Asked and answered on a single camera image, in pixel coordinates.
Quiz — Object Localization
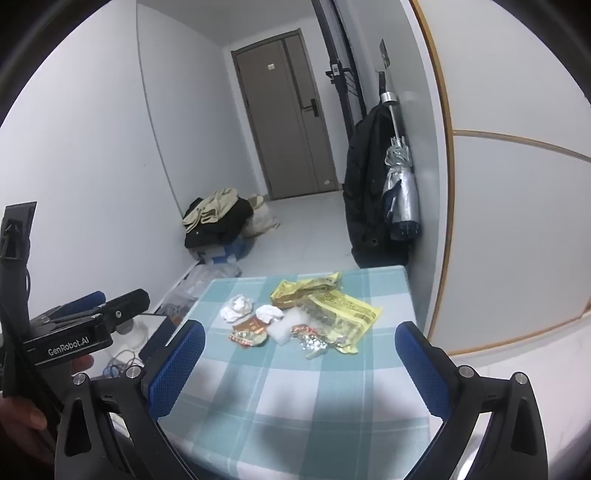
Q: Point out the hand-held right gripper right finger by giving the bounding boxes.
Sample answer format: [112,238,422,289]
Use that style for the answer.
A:
[394,320,548,480]

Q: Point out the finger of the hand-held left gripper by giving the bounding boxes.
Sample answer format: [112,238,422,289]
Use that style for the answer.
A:
[99,288,151,334]
[30,291,107,325]

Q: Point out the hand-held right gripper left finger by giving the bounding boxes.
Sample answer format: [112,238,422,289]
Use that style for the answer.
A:
[54,318,207,480]

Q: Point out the red snack wrapper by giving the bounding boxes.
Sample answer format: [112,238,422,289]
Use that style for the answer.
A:
[226,318,270,348]

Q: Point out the large yellow wrapper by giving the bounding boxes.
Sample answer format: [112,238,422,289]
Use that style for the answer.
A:
[295,291,384,356]

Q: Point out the white packing piece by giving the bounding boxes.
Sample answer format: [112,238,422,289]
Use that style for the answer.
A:
[268,308,308,345]

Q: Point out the silver blister pack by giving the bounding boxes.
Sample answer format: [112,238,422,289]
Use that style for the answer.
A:
[293,335,331,360]

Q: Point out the small yellow packet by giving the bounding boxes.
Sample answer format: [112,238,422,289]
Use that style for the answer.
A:
[270,271,344,308]

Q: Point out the person's left hand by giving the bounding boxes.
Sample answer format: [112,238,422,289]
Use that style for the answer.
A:
[0,355,94,466]

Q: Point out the white round device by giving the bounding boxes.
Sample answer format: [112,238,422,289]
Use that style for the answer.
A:
[115,320,149,354]

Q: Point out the black flat panel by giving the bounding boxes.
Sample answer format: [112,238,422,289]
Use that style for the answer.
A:
[137,314,186,366]

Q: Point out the clear plastic bag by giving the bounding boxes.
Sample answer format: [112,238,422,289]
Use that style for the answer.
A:
[161,263,243,320]

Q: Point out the blue box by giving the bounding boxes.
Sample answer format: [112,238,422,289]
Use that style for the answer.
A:
[194,235,250,267]

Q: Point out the teal checked tablecloth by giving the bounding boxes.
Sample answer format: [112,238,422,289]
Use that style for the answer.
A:
[111,265,433,480]

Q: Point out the black cloth pile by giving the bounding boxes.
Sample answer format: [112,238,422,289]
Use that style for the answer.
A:
[184,198,255,250]

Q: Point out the beige cloth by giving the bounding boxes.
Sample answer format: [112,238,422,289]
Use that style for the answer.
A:
[182,188,239,227]

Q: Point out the white bag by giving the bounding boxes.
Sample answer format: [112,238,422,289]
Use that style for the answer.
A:
[245,194,281,239]

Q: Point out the white wardrobe with gold trim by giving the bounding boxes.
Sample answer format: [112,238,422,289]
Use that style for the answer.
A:
[411,0,591,357]

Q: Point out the silver folded umbrella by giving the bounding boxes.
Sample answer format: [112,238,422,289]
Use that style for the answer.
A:
[379,90,422,241]

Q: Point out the black hanging coat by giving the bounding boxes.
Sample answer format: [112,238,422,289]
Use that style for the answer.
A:
[344,104,414,269]

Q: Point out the grey-brown door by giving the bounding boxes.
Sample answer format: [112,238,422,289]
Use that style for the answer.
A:
[231,30,340,200]

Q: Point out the black metal rack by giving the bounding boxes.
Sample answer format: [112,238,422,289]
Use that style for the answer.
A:
[311,0,369,136]

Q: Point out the tangled cables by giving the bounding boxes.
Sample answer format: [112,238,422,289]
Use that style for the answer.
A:
[102,350,145,378]

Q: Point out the metal wall hook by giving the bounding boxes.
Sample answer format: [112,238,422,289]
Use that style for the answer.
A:
[375,39,391,75]

